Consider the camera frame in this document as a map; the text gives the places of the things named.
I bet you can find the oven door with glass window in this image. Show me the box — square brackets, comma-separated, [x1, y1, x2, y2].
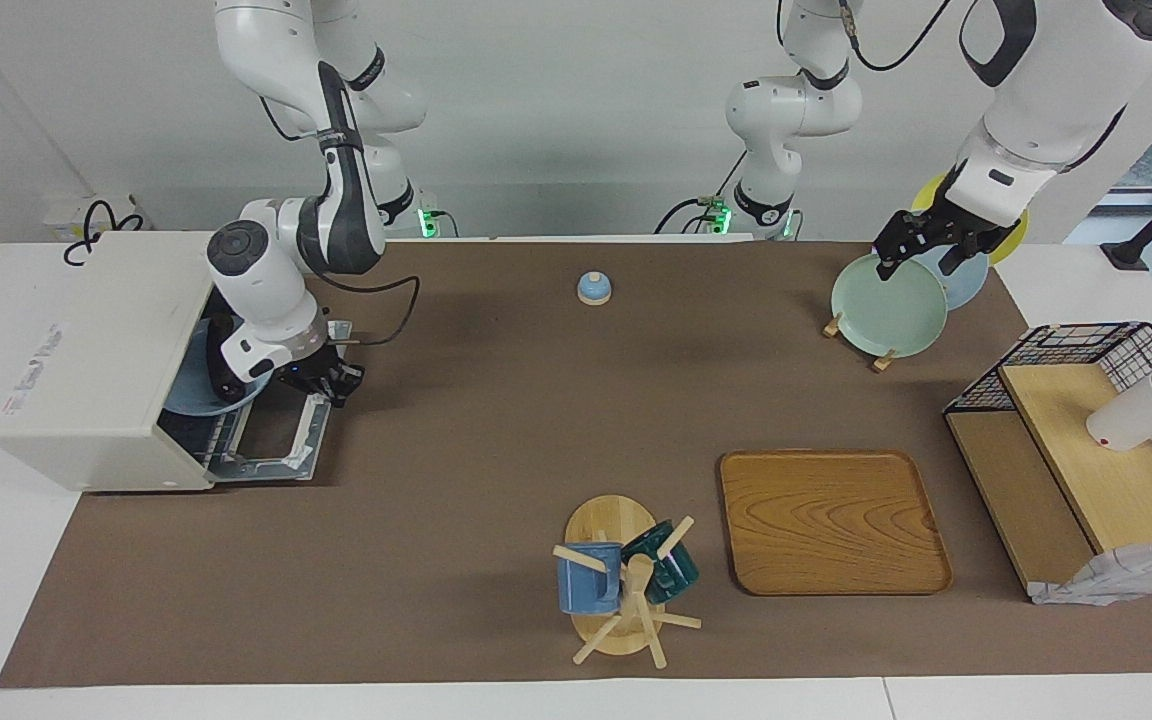
[204, 393, 335, 483]

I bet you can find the metal oven rack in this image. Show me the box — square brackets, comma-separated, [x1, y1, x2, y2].
[161, 400, 239, 471]

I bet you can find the white toaster oven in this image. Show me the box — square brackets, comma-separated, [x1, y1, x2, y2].
[0, 232, 237, 493]

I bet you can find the light blue racked plate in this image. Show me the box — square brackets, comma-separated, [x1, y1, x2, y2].
[911, 245, 990, 312]

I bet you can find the yellow plate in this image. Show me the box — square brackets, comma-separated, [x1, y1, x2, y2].
[911, 172, 1030, 266]

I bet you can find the pale green plate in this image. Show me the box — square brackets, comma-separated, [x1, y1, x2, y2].
[830, 253, 949, 358]

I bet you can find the wooden plate rack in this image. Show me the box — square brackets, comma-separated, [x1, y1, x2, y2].
[822, 313, 899, 373]

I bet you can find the brown table mat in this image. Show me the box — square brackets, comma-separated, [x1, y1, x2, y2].
[0, 240, 1152, 689]

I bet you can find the white cup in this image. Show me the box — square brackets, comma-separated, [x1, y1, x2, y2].
[1085, 372, 1152, 453]

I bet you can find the wooden two-tier shelf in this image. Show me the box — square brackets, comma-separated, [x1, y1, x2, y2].
[944, 362, 1152, 601]

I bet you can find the wooden mug tree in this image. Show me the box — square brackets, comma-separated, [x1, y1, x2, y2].
[552, 494, 703, 669]

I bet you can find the wooden serving tray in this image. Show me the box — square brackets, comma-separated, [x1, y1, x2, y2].
[719, 449, 954, 597]

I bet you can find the blue mug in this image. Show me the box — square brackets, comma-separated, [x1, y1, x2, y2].
[557, 542, 624, 615]

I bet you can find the white patterned cloth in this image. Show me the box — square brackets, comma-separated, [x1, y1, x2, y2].
[1028, 538, 1152, 607]

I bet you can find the dark green mug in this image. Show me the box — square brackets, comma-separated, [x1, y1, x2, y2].
[621, 520, 700, 604]

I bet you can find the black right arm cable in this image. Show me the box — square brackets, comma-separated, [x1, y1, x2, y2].
[311, 270, 422, 346]

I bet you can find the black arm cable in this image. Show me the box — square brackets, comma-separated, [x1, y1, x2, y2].
[311, 270, 422, 346]
[836, 0, 952, 71]

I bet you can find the black wire basket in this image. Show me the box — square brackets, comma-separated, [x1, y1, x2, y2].
[943, 321, 1152, 531]

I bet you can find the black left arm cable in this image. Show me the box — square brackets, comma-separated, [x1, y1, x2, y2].
[836, 0, 952, 71]

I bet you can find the black loose cable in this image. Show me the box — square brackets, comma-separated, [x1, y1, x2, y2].
[63, 200, 147, 267]

